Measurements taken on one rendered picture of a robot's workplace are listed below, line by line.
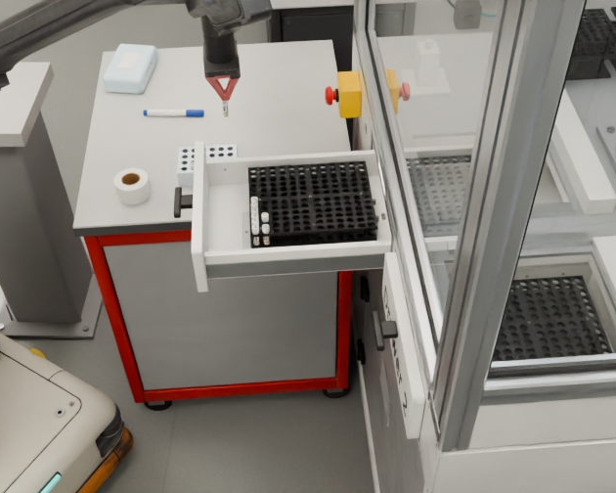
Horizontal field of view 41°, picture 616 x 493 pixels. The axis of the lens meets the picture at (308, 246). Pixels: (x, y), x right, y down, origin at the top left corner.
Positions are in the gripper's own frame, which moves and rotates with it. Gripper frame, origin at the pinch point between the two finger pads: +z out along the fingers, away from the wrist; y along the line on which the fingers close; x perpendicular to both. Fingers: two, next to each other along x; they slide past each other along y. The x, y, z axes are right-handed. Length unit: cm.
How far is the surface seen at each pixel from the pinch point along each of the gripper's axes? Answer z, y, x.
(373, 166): 9.1, -14.7, -27.4
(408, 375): 3, -67, -24
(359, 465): 95, -32, -24
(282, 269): 10.1, -38.3, -7.6
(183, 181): 17.4, -4.8, 10.5
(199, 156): 2.1, -15.7, 5.5
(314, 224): 5.1, -32.9, -13.9
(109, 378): 95, 3, 41
